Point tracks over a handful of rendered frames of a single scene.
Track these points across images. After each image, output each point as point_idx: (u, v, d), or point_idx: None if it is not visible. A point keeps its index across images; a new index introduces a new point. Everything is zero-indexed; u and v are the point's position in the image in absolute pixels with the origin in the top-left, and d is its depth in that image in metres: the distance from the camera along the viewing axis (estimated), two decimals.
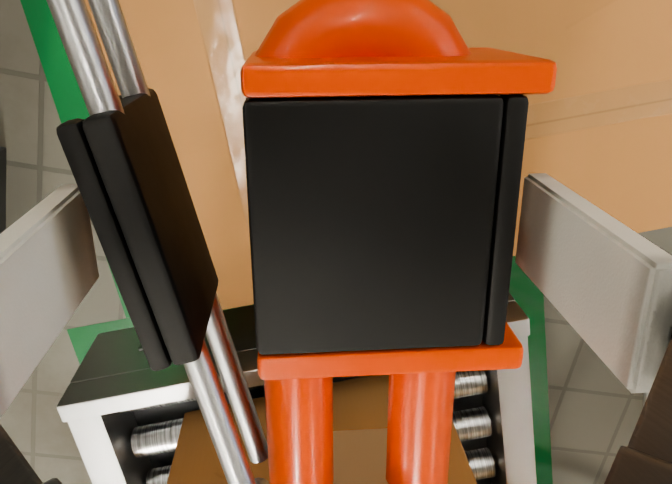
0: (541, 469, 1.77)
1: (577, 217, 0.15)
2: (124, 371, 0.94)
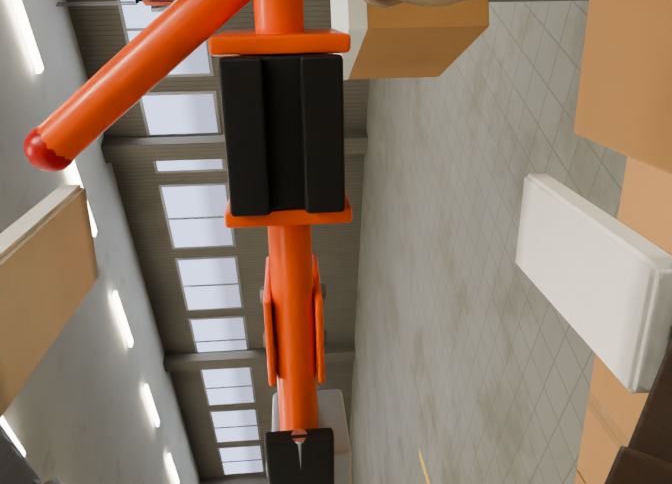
0: None
1: (577, 217, 0.15)
2: None
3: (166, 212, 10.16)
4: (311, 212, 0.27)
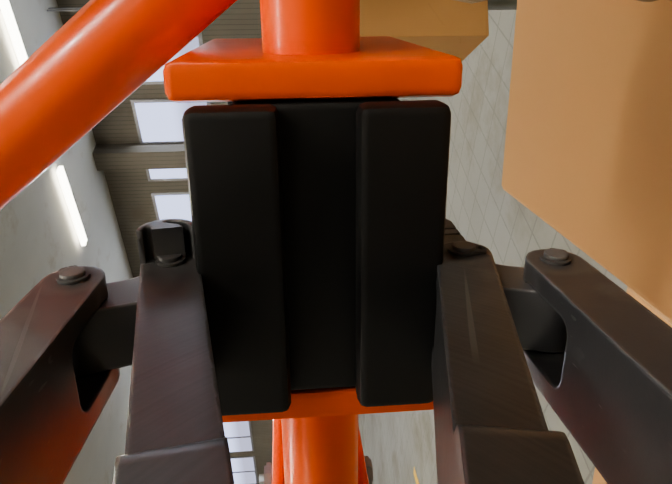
0: None
1: None
2: None
3: None
4: (371, 405, 0.14)
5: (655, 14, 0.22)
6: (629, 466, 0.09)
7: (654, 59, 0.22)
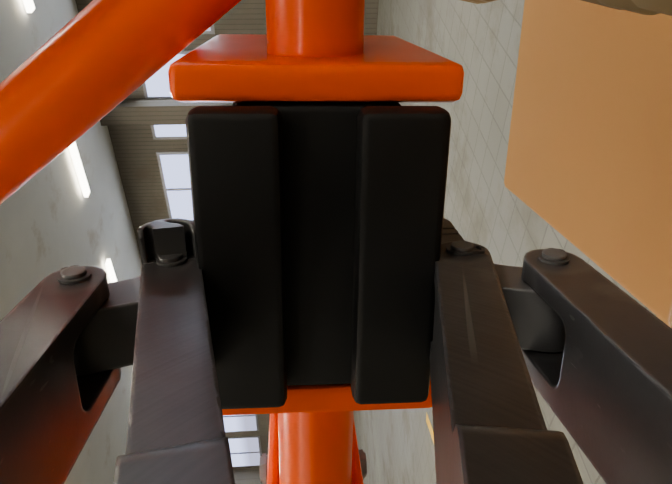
0: None
1: None
2: None
3: (164, 182, 9.79)
4: (365, 403, 0.14)
5: (661, 18, 0.22)
6: (628, 466, 0.09)
7: (658, 64, 0.22)
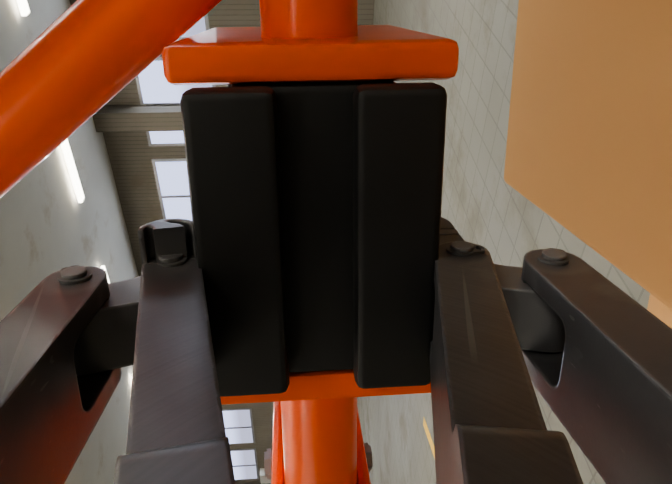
0: None
1: None
2: None
3: (159, 189, 9.75)
4: (368, 387, 0.14)
5: (656, 3, 0.22)
6: (627, 466, 0.09)
7: (654, 49, 0.22)
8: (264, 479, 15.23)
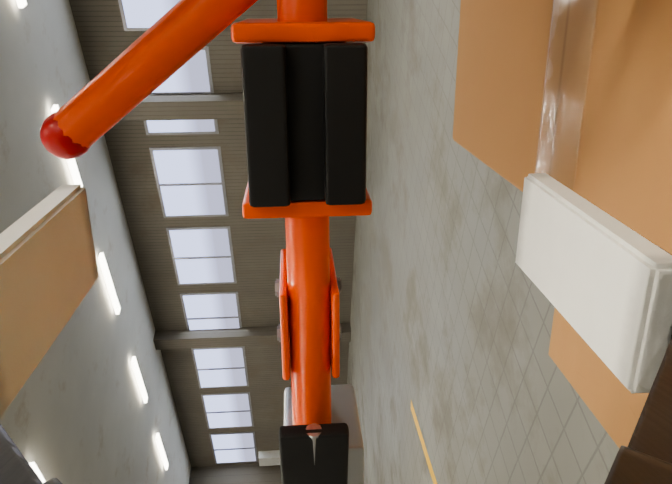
0: None
1: (577, 217, 0.15)
2: None
3: (157, 177, 9.90)
4: (331, 204, 0.27)
5: (524, 6, 0.35)
6: None
7: (524, 35, 0.35)
8: (263, 462, 15.53)
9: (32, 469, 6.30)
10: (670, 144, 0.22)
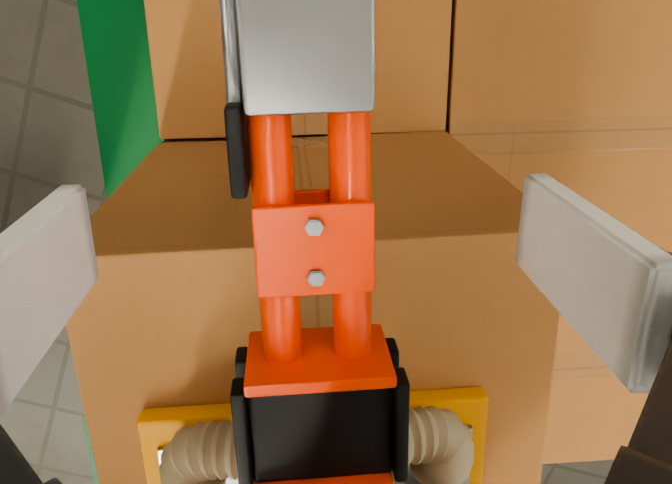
0: None
1: (577, 217, 0.15)
2: None
3: None
4: (235, 360, 0.36)
5: None
6: None
7: None
8: None
9: None
10: (194, 316, 0.48)
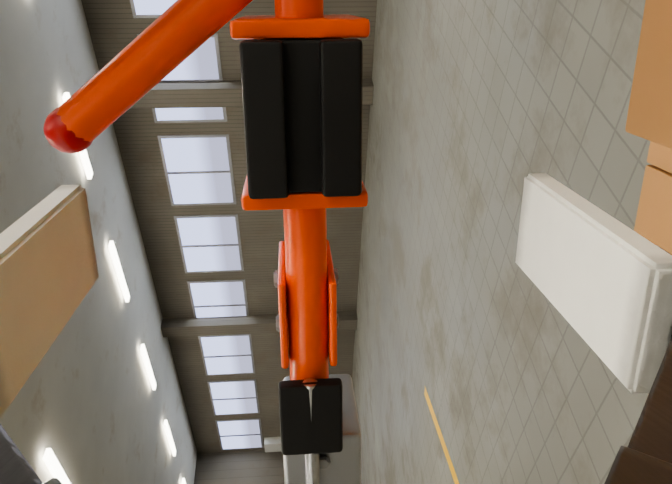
0: None
1: (577, 217, 0.15)
2: None
3: (165, 165, 9.89)
4: (328, 196, 0.27)
5: None
6: None
7: None
8: (268, 448, 15.66)
9: (49, 455, 6.36)
10: None
